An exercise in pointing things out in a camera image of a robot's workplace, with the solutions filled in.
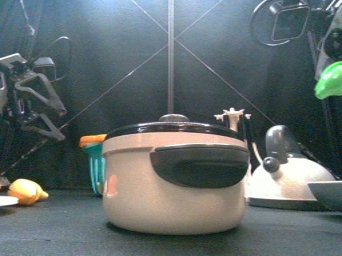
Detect teal basket with orange rim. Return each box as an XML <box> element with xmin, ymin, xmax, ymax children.
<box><xmin>79</xmin><ymin>133</ymin><xmax>109</xmax><ymax>197</ymax></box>

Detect yellow toy banana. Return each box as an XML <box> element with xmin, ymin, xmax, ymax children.
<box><xmin>7</xmin><ymin>178</ymin><xmax>51</xmax><ymax>206</ymax></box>

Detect white plate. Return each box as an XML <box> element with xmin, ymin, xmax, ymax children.
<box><xmin>0</xmin><ymin>195</ymin><xmax>21</xmax><ymax>208</ymax></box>

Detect white plastic toy piece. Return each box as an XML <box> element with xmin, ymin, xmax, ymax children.
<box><xmin>213</xmin><ymin>107</ymin><xmax>253</xmax><ymax>134</ymax></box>

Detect black toy pot lid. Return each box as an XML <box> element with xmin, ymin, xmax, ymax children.
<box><xmin>106</xmin><ymin>113</ymin><xmax>246</xmax><ymax>140</ymax></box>

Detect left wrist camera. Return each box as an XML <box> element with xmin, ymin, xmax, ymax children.
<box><xmin>33</xmin><ymin>56</ymin><xmax>59</xmax><ymax>82</ymax></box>

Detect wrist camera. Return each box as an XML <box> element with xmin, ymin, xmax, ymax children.
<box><xmin>270</xmin><ymin>3</ymin><xmax>312</xmax><ymax>43</ymax></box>
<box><xmin>33</xmin><ymin>56</ymin><xmax>59</xmax><ymax>82</ymax></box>

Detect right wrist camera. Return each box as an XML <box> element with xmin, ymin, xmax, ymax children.
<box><xmin>270</xmin><ymin>3</ymin><xmax>312</xmax><ymax>43</ymax></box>

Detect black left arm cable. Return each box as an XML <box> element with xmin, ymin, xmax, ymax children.
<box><xmin>31</xmin><ymin>35</ymin><xmax>74</xmax><ymax>83</ymax></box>

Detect thin white diagonal cord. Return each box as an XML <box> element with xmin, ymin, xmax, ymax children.
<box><xmin>129</xmin><ymin>0</ymin><xmax>279</xmax><ymax>127</ymax></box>
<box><xmin>0</xmin><ymin>0</ymin><xmax>225</xmax><ymax>176</ymax></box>

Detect grey vertical frame pole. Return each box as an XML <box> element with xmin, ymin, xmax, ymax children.
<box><xmin>166</xmin><ymin>0</ymin><xmax>177</xmax><ymax>115</ymax></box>

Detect white toy pot grey handles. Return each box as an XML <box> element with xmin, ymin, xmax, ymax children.
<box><xmin>101</xmin><ymin>131</ymin><xmax>252</xmax><ymax>236</ymax></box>

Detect white toy kettle grey handle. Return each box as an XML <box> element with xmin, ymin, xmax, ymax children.
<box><xmin>246</xmin><ymin>124</ymin><xmax>339</xmax><ymax>212</ymax></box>

